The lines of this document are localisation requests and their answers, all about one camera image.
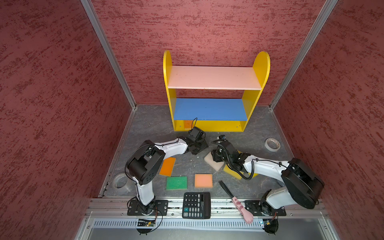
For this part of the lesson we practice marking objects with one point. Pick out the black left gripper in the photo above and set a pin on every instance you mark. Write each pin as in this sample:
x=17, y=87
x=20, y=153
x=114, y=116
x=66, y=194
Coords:
x=204, y=145

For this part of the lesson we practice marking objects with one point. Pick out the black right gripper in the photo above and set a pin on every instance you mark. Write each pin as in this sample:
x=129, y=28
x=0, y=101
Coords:
x=215, y=155

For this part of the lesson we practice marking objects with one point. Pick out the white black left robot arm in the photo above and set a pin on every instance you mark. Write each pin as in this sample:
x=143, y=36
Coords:
x=143, y=165

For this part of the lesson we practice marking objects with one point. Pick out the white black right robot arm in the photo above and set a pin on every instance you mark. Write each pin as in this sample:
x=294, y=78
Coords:
x=301, y=185

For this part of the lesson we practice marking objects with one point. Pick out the yellow shelf unit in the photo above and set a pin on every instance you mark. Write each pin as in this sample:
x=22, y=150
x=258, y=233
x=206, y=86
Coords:
x=215, y=114

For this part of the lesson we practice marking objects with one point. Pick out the pale pink sponge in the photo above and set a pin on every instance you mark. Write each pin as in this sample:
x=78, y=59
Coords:
x=210, y=161

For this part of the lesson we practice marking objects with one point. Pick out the yellow sponge middle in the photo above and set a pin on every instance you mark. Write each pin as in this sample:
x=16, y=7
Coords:
x=232, y=173

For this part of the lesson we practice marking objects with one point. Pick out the orange flat sponge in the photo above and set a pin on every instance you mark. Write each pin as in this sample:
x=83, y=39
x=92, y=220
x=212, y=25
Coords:
x=167, y=167

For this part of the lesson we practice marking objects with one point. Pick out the peach orange sponge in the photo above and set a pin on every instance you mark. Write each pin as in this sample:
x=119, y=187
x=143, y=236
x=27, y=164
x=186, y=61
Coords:
x=203, y=181

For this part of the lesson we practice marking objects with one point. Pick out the green scrub sponge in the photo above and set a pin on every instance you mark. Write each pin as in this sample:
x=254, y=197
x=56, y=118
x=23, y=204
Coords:
x=177, y=183

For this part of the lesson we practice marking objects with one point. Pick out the white tape roll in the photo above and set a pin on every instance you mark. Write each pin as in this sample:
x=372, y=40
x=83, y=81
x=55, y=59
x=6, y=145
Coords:
x=272, y=144

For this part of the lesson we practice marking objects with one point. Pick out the black calculator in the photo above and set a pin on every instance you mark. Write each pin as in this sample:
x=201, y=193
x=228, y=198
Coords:
x=196, y=206

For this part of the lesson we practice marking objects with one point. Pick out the grey tape roll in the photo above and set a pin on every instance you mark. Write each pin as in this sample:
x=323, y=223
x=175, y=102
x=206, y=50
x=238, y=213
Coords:
x=120, y=182

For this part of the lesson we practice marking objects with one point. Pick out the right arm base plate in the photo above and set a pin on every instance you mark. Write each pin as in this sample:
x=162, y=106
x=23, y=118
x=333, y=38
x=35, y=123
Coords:
x=257, y=210

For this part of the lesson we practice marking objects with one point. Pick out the pink handled black brush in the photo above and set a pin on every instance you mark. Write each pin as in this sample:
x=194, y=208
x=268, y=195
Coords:
x=248, y=217

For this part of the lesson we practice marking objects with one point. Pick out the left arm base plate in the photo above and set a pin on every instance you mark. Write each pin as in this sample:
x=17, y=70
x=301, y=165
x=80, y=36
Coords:
x=155, y=208

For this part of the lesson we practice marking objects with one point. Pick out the perforated cable duct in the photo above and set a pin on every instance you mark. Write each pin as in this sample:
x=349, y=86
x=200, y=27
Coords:
x=210, y=224

